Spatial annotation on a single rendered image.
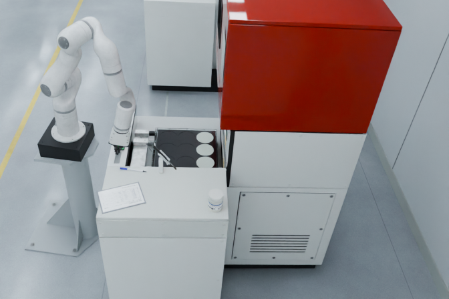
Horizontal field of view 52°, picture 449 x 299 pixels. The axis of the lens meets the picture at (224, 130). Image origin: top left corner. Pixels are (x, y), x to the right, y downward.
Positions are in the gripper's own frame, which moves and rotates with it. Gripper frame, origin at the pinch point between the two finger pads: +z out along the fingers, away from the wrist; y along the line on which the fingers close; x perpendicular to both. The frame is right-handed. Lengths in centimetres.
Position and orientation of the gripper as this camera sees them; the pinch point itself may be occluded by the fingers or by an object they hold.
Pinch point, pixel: (117, 150)
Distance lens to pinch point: 252.6
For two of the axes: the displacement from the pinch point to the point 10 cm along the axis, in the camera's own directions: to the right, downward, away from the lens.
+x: 0.4, 6.4, -7.7
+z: -2.7, 7.5, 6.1
